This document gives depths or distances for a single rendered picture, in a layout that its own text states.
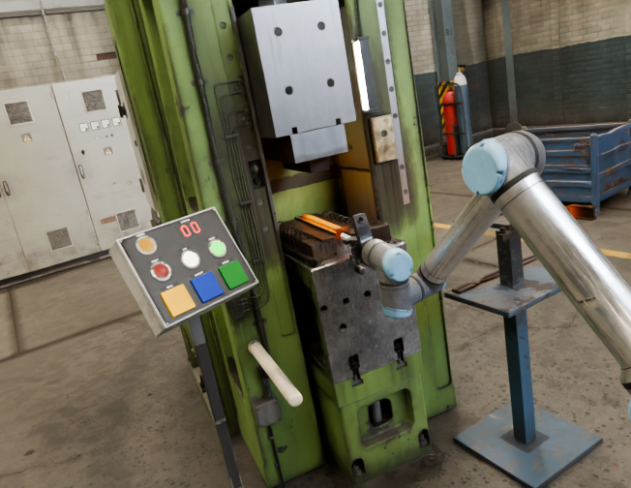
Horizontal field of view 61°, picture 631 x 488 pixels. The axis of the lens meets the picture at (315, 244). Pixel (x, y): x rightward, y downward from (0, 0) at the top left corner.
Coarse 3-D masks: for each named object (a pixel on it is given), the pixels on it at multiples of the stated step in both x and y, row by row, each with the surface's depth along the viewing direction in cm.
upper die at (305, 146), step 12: (312, 132) 179; (324, 132) 181; (336, 132) 182; (264, 144) 205; (276, 144) 192; (288, 144) 180; (300, 144) 178; (312, 144) 180; (324, 144) 182; (336, 144) 183; (264, 156) 210; (276, 156) 196; (288, 156) 183; (300, 156) 179; (312, 156) 181; (324, 156) 183
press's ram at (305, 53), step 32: (320, 0) 172; (256, 32) 166; (288, 32) 170; (320, 32) 174; (256, 64) 173; (288, 64) 172; (320, 64) 176; (256, 96) 182; (288, 96) 174; (320, 96) 178; (288, 128) 176; (320, 128) 180
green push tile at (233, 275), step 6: (228, 264) 161; (234, 264) 163; (222, 270) 159; (228, 270) 160; (234, 270) 162; (240, 270) 163; (222, 276) 159; (228, 276) 160; (234, 276) 161; (240, 276) 162; (246, 276) 163; (228, 282) 159; (234, 282) 160; (240, 282) 161; (246, 282) 163; (228, 288) 159; (234, 288) 160
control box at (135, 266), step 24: (192, 216) 162; (216, 216) 167; (120, 240) 146; (168, 240) 154; (192, 240) 159; (216, 240) 163; (120, 264) 149; (144, 264) 147; (168, 264) 151; (216, 264) 160; (240, 264) 165; (144, 288) 144; (168, 288) 148; (192, 288) 152; (240, 288) 161; (144, 312) 148; (168, 312) 145; (192, 312) 149
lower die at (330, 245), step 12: (324, 216) 221; (300, 228) 210; (312, 228) 207; (324, 228) 199; (312, 240) 193; (324, 240) 188; (336, 240) 190; (312, 252) 188; (324, 252) 189; (336, 252) 191; (348, 252) 193
